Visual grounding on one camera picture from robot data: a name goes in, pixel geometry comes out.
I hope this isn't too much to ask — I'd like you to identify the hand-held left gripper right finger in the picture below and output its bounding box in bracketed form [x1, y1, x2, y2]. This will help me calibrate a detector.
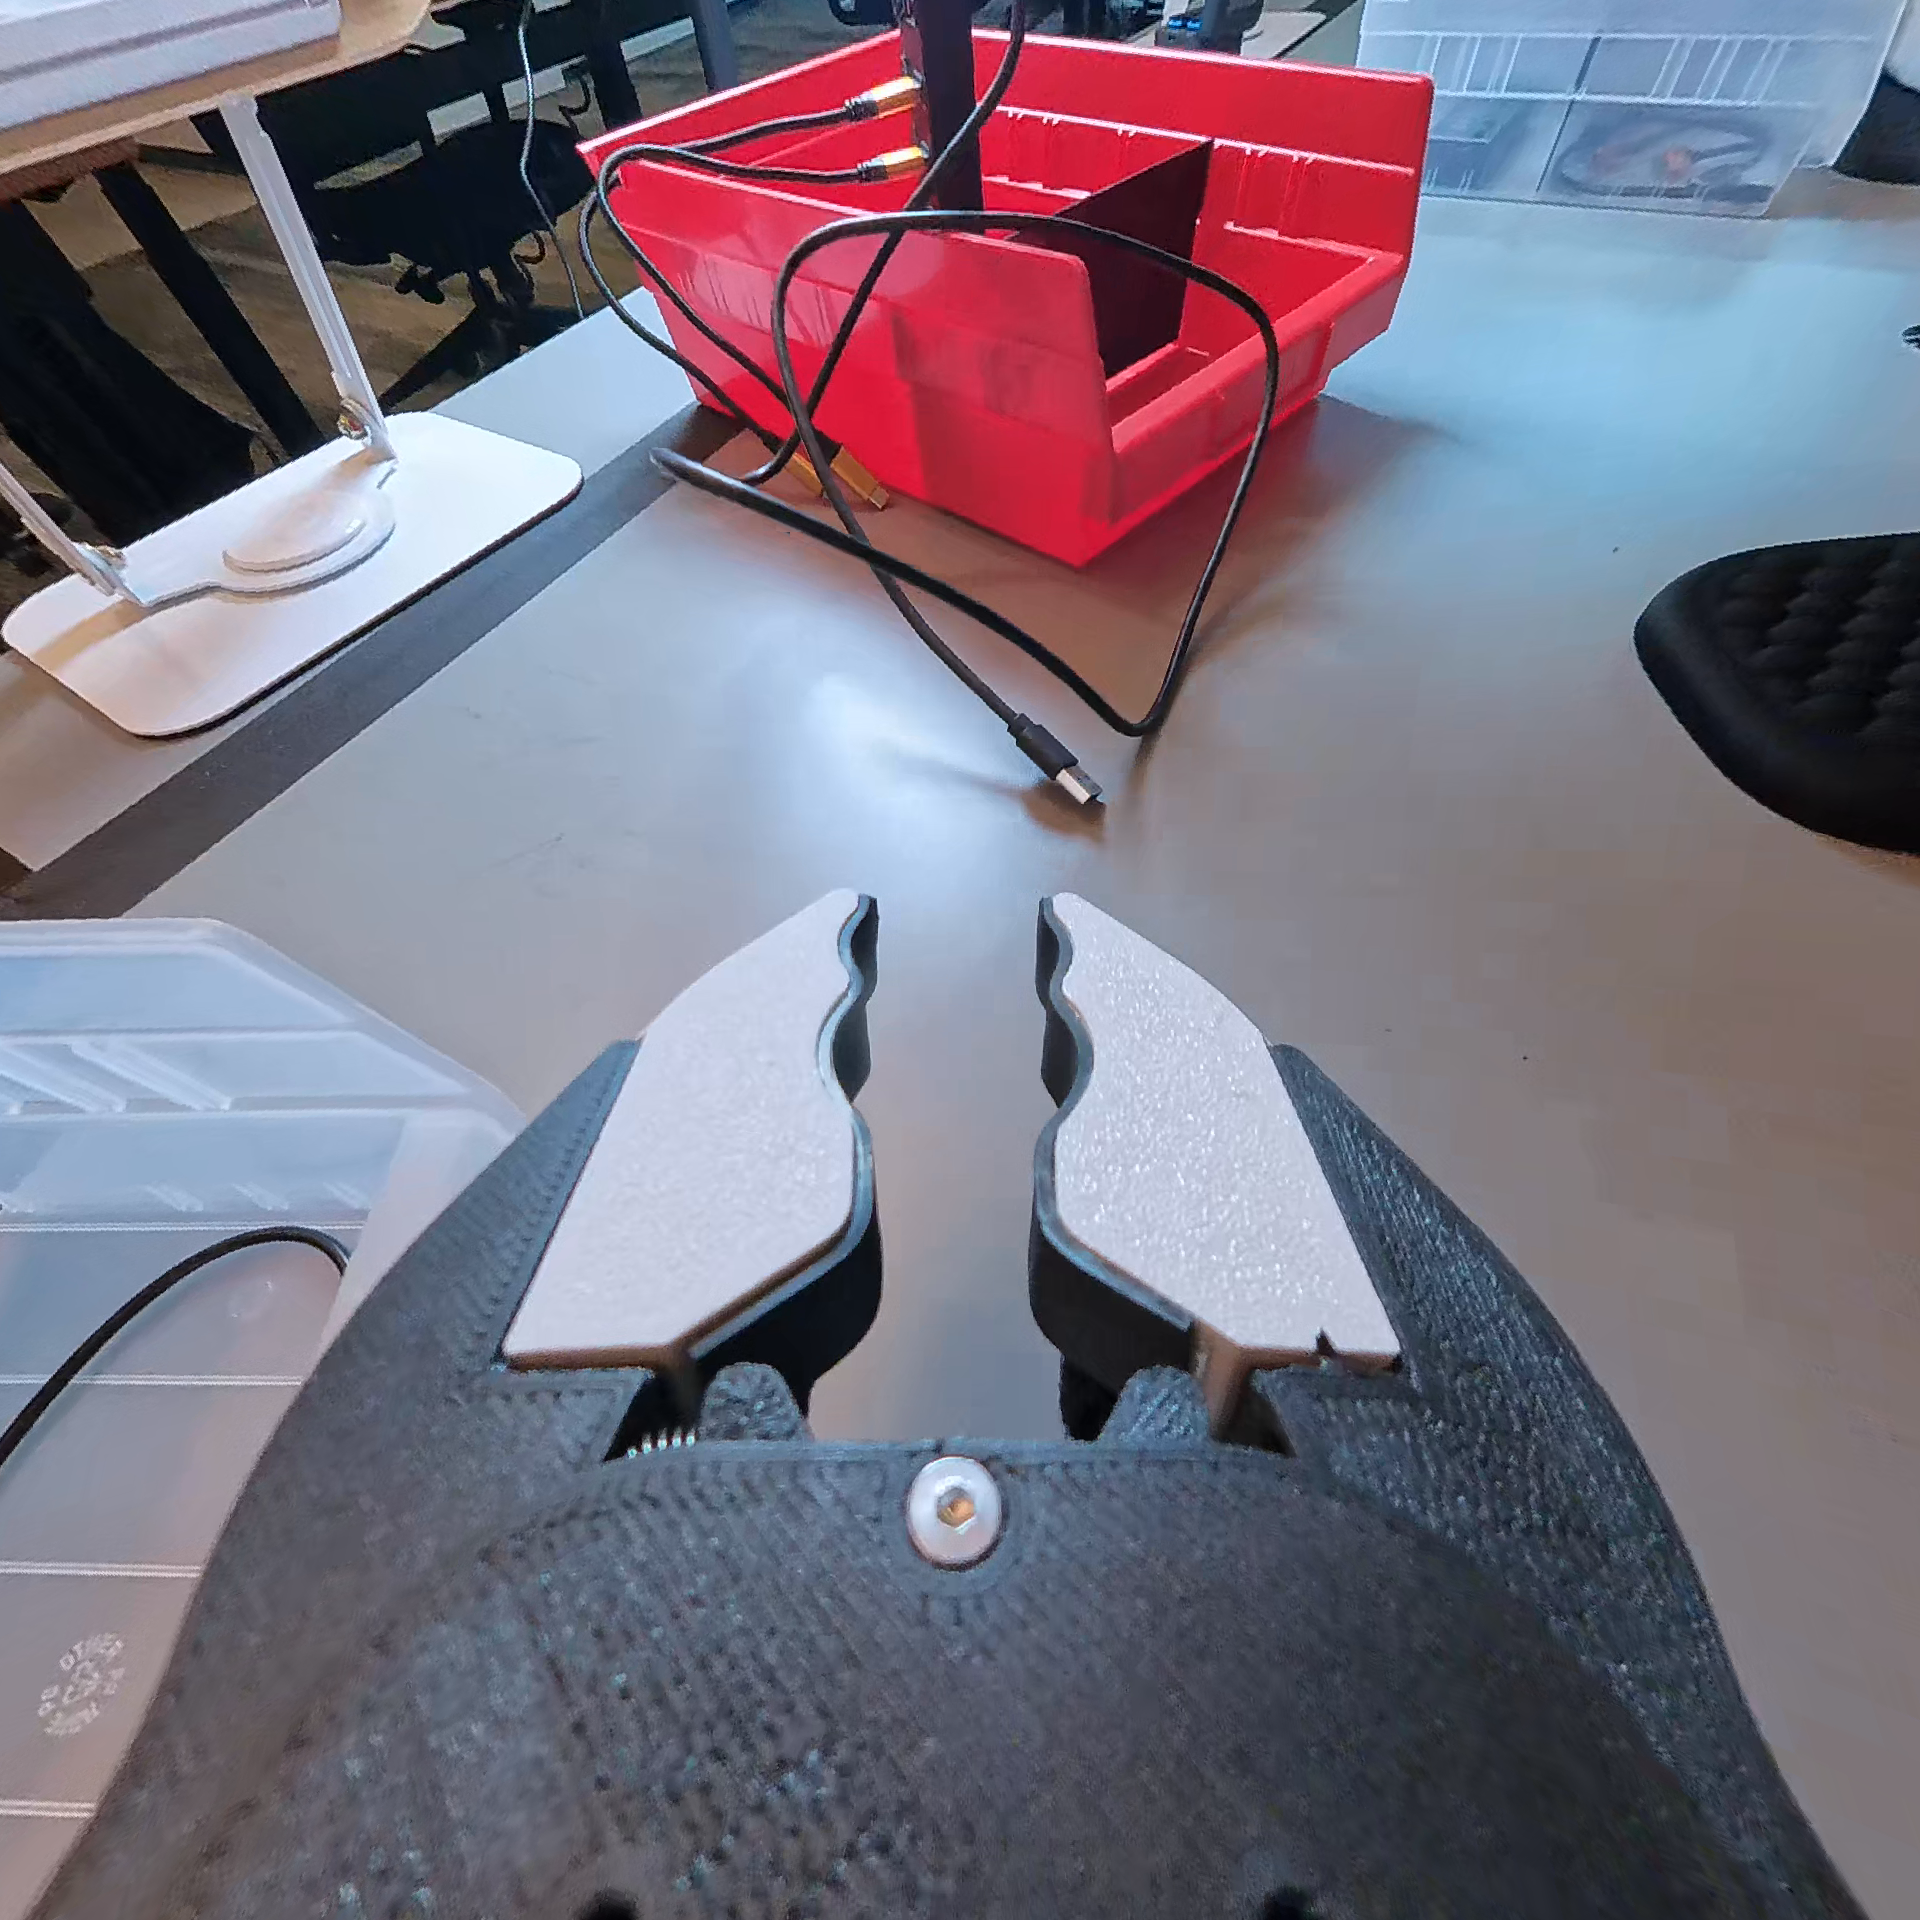
[1032, 890, 1405, 1435]

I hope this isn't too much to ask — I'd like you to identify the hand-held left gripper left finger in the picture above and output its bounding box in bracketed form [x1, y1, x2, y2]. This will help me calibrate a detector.
[503, 889, 889, 1429]

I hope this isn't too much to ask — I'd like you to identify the black usb cable black plug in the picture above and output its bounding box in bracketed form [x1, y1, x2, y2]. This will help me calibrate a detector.
[653, 444, 1113, 822]

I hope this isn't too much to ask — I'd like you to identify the black usb port tower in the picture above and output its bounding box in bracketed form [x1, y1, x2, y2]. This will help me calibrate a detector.
[897, 0, 1000, 213]

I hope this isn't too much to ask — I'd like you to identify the clear plastic organizer box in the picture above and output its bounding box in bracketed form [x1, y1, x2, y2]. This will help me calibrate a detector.
[0, 919, 528, 1909]

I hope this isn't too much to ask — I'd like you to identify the black mesh cushion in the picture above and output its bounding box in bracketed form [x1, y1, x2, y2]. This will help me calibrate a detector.
[1635, 536, 1920, 861]

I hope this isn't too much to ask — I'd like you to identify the red plastic bin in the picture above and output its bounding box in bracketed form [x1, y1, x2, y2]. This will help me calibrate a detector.
[576, 30, 1438, 570]

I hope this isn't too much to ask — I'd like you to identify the black bin divider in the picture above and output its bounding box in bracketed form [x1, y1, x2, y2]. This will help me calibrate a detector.
[1051, 143, 1215, 379]

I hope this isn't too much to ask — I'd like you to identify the black office chair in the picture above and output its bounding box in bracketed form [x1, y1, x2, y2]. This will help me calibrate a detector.
[284, 104, 602, 363]

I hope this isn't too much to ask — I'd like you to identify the clear plastic storage case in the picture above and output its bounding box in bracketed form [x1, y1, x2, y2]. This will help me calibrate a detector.
[1357, 0, 1892, 221]

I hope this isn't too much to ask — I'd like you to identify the wooden desk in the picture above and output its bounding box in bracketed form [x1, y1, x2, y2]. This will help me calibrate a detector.
[0, 0, 452, 199]

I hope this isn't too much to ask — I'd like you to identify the white keyboard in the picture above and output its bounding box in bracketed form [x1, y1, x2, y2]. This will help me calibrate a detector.
[0, 0, 349, 97]

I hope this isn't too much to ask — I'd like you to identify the thin black cable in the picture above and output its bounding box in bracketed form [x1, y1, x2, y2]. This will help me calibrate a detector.
[0, 1224, 354, 1472]

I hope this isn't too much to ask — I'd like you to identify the black cable gold plug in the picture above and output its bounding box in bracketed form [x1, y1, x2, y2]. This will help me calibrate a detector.
[772, 216, 1285, 741]
[576, 74, 924, 452]

